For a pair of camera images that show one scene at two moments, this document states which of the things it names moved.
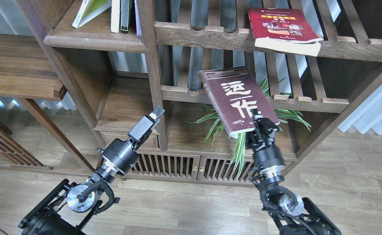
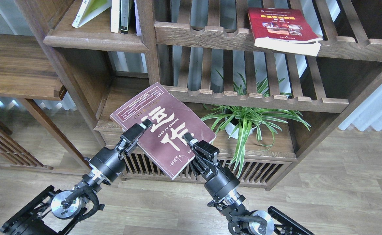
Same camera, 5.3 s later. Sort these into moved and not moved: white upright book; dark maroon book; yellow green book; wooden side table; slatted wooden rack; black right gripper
Moved: dark maroon book; black right gripper
Not moved: wooden side table; slatted wooden rack; yellow green book; white upright book
